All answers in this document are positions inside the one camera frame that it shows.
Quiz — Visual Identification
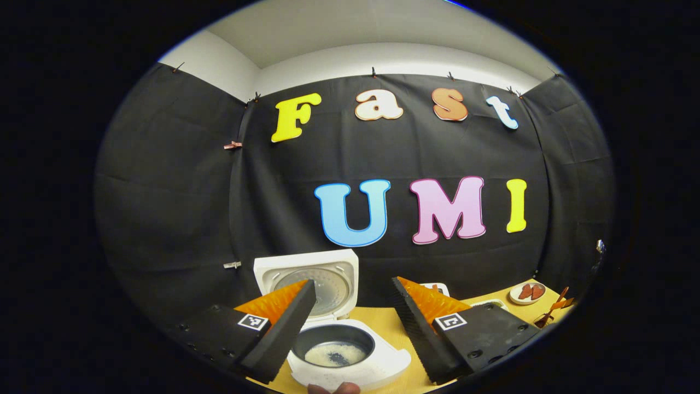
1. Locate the white divided grain dish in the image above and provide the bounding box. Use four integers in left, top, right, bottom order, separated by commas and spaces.
469, 298, 510, 312

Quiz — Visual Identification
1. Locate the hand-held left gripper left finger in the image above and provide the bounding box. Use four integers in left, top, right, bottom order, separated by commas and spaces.
175, 279, 318, 385

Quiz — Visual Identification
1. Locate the white rice cooker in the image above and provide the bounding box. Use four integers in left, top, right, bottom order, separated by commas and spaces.
253, 248, 412, 392

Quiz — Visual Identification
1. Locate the round white plate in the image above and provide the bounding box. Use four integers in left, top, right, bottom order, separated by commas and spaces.
509, 282, 547, 306

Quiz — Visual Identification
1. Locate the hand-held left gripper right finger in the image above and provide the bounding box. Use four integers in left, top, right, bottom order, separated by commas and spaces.
391, 276, 543, 385

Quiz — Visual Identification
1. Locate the white rice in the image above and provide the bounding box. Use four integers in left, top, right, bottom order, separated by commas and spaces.
304, 341, 368, 368

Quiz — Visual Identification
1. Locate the brown wooden spoon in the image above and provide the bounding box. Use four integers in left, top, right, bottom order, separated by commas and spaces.
538, 286, 570, 327

